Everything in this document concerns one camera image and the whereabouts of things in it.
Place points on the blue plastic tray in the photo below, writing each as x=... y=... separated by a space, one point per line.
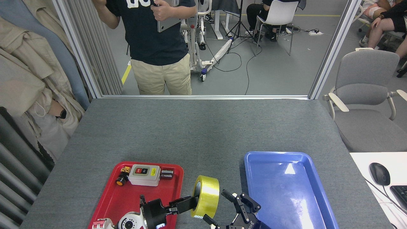
x=286 y=190

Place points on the yellow tape roll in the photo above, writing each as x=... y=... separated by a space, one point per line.
x=208 y=197

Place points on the grey slatted panel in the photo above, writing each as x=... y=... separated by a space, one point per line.
x=98 y=47

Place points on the white stand on wheels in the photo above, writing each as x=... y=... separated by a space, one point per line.
x=194 y=47

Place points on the standing person's left forearm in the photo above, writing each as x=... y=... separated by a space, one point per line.
x=184 y=9

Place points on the silver post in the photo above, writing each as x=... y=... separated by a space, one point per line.
x=334 y=47
x=79 y=54

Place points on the seated person black shorts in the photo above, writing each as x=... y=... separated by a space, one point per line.
x=386 y=27

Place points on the silver tablet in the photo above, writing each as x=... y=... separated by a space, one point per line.
x=168 y=24

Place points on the dark grey ribbed panel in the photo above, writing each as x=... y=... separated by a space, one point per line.
x=16 y=178

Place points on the grey armchair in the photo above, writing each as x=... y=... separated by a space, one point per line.
x=365 y=82

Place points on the black watch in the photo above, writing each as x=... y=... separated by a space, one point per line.
x=62 y=114

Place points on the beige coat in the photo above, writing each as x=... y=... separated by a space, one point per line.
x=22 y=79

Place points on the black keyboard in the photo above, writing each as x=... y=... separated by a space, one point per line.
x=401 y=197

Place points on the black computer mouse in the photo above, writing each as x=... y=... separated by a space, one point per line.
x=380 y=174

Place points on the white desk frame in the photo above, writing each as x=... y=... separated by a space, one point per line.
x=218 y=25

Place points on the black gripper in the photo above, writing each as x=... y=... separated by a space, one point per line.
x=155 y=214
x=257 y=225

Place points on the standing person's right forearm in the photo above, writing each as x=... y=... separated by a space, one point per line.
x=109 y=17

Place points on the seated person in black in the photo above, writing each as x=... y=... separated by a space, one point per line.
x=254 y=12

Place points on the white power strip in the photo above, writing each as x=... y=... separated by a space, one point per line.
x=316 y=32

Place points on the silver horizontal rail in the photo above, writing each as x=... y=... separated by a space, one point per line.
x=206 y=97

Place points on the red plastic tray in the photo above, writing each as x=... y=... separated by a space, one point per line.
x=127 y=197

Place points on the black tripod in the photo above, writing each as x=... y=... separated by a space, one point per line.
x=239 y=22

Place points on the white desk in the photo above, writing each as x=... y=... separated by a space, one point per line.
x=362 y=165

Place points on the white chair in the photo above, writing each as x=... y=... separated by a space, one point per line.
x=279 y=12

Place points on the seated person pink shorts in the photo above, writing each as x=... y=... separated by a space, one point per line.
x=375 y=9

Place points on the standing person's right hand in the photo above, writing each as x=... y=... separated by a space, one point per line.
x=98 y=2

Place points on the beige switch box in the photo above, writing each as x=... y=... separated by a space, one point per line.
x=144 y=179

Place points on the orange push button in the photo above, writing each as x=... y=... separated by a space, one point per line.
x=120 y=181

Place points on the black chair caster base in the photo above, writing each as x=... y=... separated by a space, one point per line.
x=402 y=72

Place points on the standing person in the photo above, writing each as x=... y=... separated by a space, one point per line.
x=159 y=44

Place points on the standing person's left hand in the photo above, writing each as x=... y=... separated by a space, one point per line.
x=162 y=11

